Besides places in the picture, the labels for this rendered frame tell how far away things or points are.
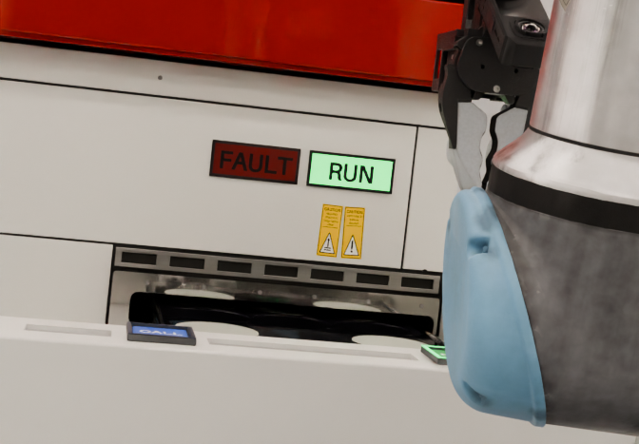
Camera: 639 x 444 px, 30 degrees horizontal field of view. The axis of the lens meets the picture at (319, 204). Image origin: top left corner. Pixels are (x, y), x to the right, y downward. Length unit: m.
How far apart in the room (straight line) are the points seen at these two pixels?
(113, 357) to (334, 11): 0.72
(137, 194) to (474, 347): 1.03
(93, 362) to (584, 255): 0.49
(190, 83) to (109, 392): 0.69
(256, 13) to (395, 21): 0.18
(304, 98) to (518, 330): 1.04
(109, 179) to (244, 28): 0.26
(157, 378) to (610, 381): 0.46
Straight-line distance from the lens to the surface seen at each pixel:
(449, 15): 1.59
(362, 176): 1.60
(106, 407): 0.97
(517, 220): 0.59
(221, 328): 1.45
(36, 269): 1.58
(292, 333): 1.47
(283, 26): 1.54
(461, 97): 1.02
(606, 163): 0.59
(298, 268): 1.60
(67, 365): 0.96
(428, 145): 1.63
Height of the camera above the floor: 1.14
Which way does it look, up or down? 3 degrees down
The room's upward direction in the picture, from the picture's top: 6 degrees clockwise
